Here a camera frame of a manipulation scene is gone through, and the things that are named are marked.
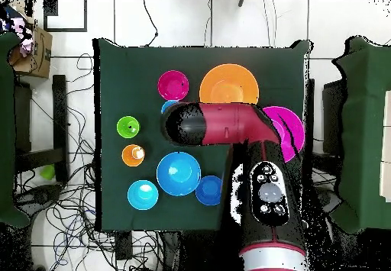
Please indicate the black square frame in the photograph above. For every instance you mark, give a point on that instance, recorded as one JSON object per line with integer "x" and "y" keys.
{"x": 45, "y": 14}

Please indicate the dark green table cloth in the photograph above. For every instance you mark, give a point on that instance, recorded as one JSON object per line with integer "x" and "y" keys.
{"x": 137, "y": 69}

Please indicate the large magenta bowl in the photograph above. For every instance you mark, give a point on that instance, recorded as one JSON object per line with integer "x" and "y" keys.
{"x": 299, "y": 130}

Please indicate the green cup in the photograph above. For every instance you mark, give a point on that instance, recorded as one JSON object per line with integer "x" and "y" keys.
{"x": 128, "y": 127}

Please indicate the orange cup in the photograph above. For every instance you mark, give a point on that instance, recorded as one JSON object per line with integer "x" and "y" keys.
{"x": 129, "y": 156}

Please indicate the medium blue bowl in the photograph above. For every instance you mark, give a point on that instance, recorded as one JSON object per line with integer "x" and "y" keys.
{"x": 178, "y": 174}

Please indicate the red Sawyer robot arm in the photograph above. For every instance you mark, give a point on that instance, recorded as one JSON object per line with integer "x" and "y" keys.
{"x": 226, "y": 124}

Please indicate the small green plastic object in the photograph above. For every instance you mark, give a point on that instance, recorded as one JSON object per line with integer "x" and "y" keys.
{"x": 48, "y": 172}

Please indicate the pink cloth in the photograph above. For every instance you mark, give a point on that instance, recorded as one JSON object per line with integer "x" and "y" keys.
{"x": 26, "y": 43}

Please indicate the white box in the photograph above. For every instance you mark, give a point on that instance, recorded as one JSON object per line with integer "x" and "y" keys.
{"x": 386, "y": 145}

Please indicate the blue cup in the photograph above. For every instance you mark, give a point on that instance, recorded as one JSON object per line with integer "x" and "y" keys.
{"x": 167, "y": 105}

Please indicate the small light blue bowl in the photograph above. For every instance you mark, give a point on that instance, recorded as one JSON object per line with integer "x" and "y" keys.
{"x": 142, "y": 195}

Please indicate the cardboard box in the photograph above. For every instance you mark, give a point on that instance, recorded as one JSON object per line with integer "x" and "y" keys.
{"x": 41, "y": 57}

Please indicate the black stand base with knob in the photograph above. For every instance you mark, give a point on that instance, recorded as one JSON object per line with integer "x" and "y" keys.
{"x": 39, "y": 196}

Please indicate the small crimson bowl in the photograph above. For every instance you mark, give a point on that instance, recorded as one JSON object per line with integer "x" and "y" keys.
{"x": 173, "y": 85}

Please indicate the large orange bowl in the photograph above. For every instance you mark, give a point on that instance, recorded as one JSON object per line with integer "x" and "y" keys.
{"x": 229, "y": 81}

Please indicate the small dark blue bowl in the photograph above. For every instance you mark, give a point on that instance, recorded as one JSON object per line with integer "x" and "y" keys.
{"x": 209, "y": 190}

